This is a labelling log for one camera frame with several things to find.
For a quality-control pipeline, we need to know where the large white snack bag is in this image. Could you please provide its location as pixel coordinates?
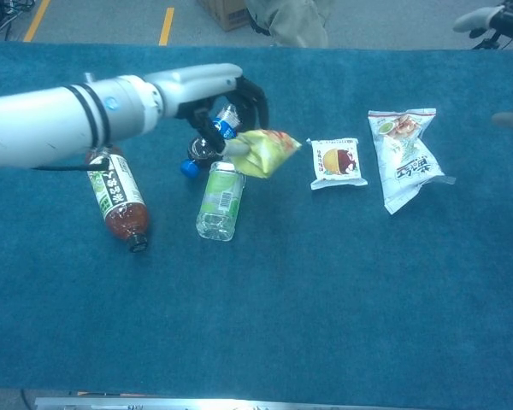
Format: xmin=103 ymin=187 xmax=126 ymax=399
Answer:
xmin=367 ymin=108 xmax=457 ymax=216

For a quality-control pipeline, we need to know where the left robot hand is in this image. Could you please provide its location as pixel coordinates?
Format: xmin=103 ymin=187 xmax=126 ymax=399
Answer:
xmin=144 ymin=62 xmax=269 ymax=157

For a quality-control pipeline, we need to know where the small white pastry packet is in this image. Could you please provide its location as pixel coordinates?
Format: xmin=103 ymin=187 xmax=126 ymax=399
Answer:
xmin=306 ymin=137 xmax=369 ymax=191

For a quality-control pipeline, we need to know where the black tripod stand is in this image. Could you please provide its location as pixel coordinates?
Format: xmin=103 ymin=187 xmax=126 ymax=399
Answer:
xmin=471 ymin=25 xmax=513 ymax=50

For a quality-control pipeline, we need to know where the blue table cloth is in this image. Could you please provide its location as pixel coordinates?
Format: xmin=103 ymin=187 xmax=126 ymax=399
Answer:
xmin=0 ymin=41 xmax=513 ymax=405

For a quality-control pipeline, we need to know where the person in beige trousers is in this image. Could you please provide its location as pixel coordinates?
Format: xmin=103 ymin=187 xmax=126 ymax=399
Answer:
xmin=245 ymin=0 xmax=330 ymax=49

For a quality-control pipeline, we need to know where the cola bottle blue label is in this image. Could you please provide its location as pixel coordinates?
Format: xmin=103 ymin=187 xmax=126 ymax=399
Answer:
xmin=180 ymin=103 xmax=251 ymax=179

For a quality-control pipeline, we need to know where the cardboard box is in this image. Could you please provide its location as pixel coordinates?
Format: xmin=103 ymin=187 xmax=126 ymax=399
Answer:
xmin=198 ymin=0 xmax=251 ymax=32

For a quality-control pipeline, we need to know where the yellow green chips bag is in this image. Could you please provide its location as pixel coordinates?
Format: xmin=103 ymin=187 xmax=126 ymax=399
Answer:
xmin=229 ymin=128 xmax=303 ymax=179

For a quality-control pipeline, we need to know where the water bottle green label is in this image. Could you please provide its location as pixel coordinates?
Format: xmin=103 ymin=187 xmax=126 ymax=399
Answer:
xmin=195 ymin=160 xmax=247 ymax=243

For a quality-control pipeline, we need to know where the brown tea bottle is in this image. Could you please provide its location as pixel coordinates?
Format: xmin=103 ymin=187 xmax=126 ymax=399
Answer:
xmin=84 ymin=144 xmax=150 ymax=254

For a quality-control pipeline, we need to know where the aluminium rail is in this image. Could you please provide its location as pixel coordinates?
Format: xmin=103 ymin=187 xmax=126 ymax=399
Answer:
xmin=33 ymin=396 xmax=411 ymax=410

